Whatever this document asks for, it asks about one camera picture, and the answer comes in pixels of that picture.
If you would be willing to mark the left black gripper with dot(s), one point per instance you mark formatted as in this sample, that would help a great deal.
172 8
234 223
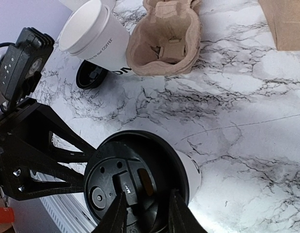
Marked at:
19 157

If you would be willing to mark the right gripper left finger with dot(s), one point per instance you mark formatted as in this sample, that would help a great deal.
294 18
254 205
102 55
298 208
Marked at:
115 219

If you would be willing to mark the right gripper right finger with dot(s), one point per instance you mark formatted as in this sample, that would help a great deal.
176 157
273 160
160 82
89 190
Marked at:
181 219

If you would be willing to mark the black cup lid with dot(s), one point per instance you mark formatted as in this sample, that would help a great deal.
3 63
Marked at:
146 168

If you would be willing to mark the brown pulp cup carrier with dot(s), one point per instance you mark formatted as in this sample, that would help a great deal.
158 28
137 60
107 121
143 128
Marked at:
166 41

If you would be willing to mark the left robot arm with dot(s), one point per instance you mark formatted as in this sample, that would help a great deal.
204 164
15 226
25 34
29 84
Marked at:
36 145

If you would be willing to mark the brown cardboard box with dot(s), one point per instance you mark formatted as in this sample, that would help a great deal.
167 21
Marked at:
283 17

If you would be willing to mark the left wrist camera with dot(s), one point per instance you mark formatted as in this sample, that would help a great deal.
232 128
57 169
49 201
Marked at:
20 70

